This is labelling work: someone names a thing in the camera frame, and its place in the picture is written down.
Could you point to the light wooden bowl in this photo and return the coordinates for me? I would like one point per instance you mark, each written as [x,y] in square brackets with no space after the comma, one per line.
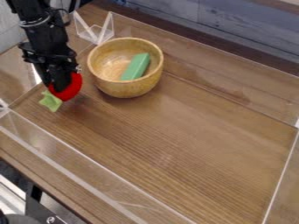
[109,60]

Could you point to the clear acrylic tray wall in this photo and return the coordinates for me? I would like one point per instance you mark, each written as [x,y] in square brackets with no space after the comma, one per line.
[193,154]

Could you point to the black table frame bracket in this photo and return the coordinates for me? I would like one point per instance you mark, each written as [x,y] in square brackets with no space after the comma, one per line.
[36,210]

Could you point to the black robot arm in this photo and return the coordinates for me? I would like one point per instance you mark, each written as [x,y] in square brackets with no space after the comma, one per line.
[32,6]

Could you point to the red plush strawberry toy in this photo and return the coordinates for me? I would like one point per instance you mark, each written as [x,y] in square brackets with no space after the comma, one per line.
[54,99]

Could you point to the clear acrylic corner bracket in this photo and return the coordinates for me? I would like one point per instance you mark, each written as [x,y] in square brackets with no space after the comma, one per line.
[95,34]

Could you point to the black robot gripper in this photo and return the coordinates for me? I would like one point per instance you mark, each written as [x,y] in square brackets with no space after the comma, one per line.
[46,49]

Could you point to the green rectangular block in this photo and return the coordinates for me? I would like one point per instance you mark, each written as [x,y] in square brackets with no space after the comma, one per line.
[137,67]

